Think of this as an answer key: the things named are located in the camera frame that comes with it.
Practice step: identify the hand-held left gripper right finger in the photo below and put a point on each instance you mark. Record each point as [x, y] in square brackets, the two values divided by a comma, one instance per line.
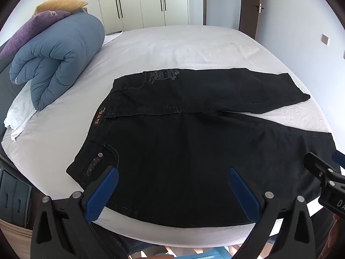
[242, 194]

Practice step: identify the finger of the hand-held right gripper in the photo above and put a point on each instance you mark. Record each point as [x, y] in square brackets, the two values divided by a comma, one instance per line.
[339, 157]
[320, 170]

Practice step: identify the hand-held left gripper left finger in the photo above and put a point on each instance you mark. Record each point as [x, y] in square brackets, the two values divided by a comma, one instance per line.
[103, 191]

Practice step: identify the black pants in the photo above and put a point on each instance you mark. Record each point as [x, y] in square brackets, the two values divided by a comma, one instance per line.
[188, 153]

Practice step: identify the person's right hand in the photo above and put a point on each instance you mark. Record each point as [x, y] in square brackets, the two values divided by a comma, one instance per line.
[340, 237]

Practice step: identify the blue plastic stool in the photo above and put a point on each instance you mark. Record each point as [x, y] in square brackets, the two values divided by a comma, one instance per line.
[199, 254]

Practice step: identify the dark nightstand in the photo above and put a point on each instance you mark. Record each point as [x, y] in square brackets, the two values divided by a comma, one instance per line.
[13, 194]

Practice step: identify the white pillow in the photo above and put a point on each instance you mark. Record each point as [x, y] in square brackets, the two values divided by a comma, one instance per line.
[18, 113]

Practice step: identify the blue folded duvet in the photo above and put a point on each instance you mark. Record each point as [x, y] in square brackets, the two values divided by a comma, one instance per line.
[59, 56]

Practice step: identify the grey headboard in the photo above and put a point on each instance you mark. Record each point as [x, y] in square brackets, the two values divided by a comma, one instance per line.
[4, 86]

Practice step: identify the white bed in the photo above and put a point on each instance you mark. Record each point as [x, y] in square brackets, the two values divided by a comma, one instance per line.
[188, 45]

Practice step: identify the dark brown door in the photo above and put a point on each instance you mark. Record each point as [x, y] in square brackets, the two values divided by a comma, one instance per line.
[250, 19]

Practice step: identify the purple pillow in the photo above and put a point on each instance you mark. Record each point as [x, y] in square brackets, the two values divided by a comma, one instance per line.
[29, 29]

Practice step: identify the grey door panel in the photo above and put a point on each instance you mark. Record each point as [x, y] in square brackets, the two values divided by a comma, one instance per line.
[223, 8]

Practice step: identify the yellow pillow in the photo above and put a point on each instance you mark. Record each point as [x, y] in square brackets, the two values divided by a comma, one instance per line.
[62, 5]

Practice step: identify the white wardrobe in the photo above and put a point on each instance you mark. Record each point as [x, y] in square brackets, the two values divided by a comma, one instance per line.
[142, 2]

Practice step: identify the wall switch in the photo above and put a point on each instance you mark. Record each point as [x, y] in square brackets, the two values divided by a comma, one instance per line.
[325, 39]

